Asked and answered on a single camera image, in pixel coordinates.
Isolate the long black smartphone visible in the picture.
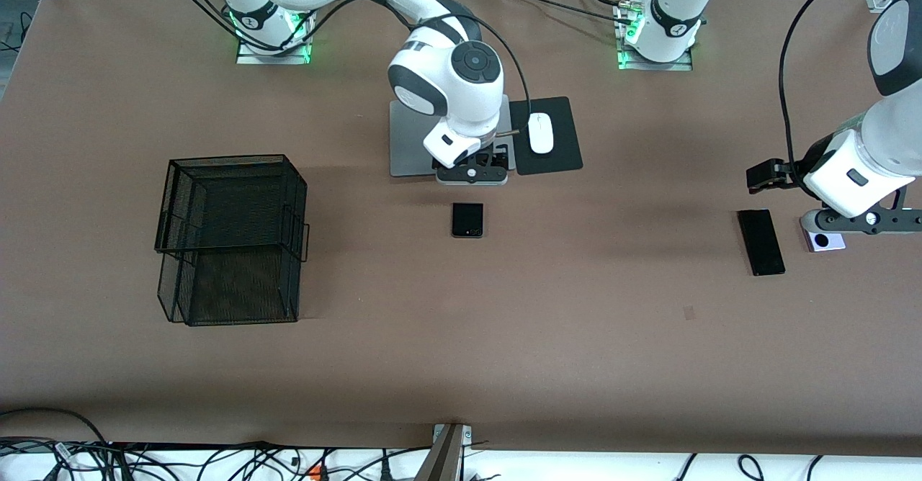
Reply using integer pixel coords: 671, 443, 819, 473
737, 209, 787, 277

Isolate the small black flip phone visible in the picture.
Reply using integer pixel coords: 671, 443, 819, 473
452, 202, 485, 239

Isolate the white computer mouse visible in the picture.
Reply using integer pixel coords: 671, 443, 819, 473
528, 112, 555, 155

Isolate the black mouse pad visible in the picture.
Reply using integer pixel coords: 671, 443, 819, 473
508, 96, 583, 176

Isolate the silver closed laptop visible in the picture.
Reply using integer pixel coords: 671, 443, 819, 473
390, 98, 514, 178

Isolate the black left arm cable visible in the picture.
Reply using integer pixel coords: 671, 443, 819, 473
778, 0, 901, 174

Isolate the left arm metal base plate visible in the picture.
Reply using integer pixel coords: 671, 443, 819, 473
617, 45, 694, 71

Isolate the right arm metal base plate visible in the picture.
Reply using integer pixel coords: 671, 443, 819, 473
236, 35, 312, 65

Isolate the black wire mesh organizer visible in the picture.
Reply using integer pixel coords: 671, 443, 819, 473
154, 153, 310, 327

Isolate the metal camera post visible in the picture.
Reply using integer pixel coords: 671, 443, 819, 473
416, 423, 473, 481

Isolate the long black floor cable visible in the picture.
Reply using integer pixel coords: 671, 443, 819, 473
108, 439, 433, 467

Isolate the black looped floor cable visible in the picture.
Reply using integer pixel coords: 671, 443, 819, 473
0, 408, 110, 447

